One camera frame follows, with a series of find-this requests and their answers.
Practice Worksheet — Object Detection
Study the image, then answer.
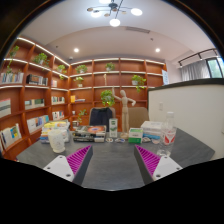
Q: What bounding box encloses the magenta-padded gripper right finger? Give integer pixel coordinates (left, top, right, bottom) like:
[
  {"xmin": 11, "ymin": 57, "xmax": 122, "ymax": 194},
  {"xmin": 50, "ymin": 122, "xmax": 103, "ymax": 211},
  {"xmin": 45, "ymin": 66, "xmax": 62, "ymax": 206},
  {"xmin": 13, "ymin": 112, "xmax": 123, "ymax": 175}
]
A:
[{"xmin": 134, "ymin": 144, "xmax": 183, "ymax": 186}]

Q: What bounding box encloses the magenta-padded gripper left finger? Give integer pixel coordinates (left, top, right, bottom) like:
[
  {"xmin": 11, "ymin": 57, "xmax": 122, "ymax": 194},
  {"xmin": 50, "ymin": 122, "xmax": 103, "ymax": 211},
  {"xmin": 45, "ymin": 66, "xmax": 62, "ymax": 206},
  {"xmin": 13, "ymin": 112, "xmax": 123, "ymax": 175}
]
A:
[{"xmin": 43, "ymin": 144, "xmax": 94, "ymax": 187}]

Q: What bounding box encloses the clear plastic water bottle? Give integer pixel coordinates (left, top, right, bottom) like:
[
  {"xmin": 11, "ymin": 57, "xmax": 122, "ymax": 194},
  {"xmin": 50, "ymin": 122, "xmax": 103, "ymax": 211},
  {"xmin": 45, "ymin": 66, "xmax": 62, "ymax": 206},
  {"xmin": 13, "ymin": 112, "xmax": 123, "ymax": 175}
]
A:
[{"xmin": 156, "ymin": 111, "xmax": 177, "ymax": 158}]

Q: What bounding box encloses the white ceramic cup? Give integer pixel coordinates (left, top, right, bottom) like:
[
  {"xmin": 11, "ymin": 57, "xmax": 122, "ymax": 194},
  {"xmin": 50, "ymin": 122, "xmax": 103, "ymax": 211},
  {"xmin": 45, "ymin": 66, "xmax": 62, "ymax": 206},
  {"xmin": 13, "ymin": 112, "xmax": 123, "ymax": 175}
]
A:
[{"xmin": 48, "ymin": 129, "xmax": 67, "ymax": 154}]

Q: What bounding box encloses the stack of yellow-topped books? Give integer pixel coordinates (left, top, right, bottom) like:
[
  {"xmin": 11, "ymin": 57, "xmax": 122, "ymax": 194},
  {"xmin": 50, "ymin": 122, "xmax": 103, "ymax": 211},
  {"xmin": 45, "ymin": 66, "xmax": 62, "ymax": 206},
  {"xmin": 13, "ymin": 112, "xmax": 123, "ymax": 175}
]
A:
[{"xmin": 39, "ymin": 119, "xmax": 72, "ymax": 144}]

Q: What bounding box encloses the stack of white boxes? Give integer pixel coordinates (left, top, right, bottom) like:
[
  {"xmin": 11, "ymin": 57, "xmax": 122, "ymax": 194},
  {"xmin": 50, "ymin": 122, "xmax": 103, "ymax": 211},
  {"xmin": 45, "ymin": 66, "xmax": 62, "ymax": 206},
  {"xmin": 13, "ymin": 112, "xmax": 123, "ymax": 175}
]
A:
[{"xmin": 140, "ymin": 120, "xmax": 163, "ymax": 140}]

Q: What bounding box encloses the dark box with orange print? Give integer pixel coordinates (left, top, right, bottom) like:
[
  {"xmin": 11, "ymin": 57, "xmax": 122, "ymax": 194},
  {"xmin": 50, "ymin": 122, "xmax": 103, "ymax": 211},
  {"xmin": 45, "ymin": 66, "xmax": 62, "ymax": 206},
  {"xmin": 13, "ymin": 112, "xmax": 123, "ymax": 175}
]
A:
[{"xmin": 72, "ymin": 124, "xmax": 108, "ymax": 143}]

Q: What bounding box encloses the white partition with dark top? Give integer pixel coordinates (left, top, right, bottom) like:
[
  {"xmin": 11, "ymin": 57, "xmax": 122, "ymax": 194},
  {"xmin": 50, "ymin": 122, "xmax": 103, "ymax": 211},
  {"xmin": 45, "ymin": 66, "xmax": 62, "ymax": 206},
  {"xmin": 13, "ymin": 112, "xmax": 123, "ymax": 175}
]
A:
[{"xmin": 147, "ymin": 78, "xmax": 224, "ymax": 160}]

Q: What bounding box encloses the tan upholstered chair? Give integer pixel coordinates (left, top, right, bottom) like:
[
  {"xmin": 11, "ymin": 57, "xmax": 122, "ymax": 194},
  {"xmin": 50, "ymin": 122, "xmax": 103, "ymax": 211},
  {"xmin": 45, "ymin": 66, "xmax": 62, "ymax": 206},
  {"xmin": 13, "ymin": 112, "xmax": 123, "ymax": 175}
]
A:
[{"xmin": 128, "ymin": 106, "xmax": 150, "ymax": 129}]

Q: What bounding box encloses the chair with dark jacket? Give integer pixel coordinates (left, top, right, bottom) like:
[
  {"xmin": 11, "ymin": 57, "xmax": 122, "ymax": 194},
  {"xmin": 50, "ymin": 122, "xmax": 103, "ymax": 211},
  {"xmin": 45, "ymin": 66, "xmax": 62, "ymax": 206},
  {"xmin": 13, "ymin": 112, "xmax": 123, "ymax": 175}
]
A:
[{"xmin": 88, "ymin": 106, "xmax": 117, "ymax": 133}]

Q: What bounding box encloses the small green white carton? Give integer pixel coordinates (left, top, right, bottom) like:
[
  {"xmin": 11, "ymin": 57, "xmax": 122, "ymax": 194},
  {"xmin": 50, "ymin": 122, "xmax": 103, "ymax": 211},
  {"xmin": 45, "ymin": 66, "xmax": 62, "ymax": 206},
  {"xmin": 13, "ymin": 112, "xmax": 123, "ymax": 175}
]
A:
[{"xmin": 108, "ymin": 117, "xmax": 119, "ymax": 139}]

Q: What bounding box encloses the wooden artist mannequin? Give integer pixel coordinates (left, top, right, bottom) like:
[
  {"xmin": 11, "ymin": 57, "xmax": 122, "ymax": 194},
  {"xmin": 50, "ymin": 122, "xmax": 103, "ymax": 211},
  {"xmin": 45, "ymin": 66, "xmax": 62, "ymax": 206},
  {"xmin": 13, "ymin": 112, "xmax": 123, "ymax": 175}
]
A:
[{"xmin": 111, "ymin": 87, "xmax": 137, "ymax": 140}]

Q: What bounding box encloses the grey curtain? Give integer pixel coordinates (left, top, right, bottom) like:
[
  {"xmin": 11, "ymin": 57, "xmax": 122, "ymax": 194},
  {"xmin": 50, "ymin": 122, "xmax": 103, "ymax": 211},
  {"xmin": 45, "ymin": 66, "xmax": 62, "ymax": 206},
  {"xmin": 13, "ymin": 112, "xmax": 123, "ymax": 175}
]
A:
[{"xmin": 180, "ymin": 59, "xmax": 212, "ymax": 82}]

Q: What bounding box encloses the window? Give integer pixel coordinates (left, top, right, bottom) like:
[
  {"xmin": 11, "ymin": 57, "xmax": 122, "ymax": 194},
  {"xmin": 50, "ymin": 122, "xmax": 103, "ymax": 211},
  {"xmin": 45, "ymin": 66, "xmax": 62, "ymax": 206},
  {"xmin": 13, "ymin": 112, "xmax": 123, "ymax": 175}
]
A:
[{"xmin": 206, "ymin": 57, "xmax": 224, "ymax": 79}]

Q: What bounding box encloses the ceiling chandelier with round lamps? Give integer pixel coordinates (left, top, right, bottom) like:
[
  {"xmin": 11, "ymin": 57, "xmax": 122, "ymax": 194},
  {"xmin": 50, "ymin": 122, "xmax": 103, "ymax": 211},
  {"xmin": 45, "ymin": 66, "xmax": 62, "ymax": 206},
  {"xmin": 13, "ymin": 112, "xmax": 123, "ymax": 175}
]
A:
[{"xmin": 86, "ymin": 0, "xmax": 144, "ymax": 28}]

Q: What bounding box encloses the wooden wall shelf unit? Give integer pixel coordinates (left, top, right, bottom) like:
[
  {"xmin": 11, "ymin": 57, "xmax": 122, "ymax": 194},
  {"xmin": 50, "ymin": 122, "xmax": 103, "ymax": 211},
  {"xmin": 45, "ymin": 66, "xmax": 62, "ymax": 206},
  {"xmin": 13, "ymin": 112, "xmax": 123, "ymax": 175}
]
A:
[{"xmin": 0, "ymin": 35, "xmax": 167, "ymax": 161}]

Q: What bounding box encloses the black track light rail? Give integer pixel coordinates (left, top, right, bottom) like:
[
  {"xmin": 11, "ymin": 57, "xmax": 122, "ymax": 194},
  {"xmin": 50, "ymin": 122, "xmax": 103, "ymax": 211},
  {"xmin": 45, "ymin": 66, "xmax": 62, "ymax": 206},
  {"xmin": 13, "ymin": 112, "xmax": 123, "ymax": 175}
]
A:
[{"xmin": 177, "ymin": 47, "xmax": 219, "ymax": 67}]

